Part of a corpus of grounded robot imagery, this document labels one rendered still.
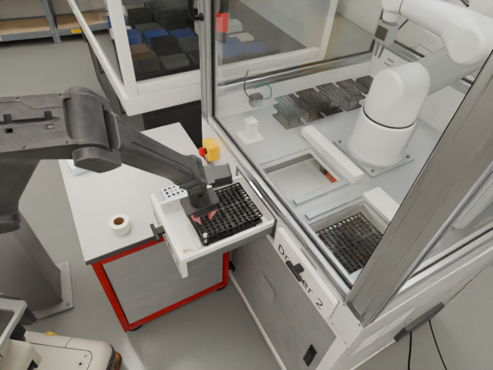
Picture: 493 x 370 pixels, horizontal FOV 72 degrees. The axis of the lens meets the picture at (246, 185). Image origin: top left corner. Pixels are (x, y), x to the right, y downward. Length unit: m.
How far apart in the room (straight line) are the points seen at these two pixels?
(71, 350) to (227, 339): 0.72
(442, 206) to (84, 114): 0.56
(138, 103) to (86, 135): 1.28
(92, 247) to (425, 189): 1.07
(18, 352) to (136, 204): 0.60
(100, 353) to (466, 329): 1.86
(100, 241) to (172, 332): 0.78
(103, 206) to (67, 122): 0.95
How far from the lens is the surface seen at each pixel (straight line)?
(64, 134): 0.50
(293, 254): 1.08
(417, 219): 0.68
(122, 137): 0.55
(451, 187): 0.62
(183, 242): 1.18
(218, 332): 1.93
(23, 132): 0.51
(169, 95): 1.80
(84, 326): 2.06
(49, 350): 1.75
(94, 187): 1.52
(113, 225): 1.32
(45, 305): 2.15
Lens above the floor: 1.80
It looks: 46 degrees down
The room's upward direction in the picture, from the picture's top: 5 degrees clockwise
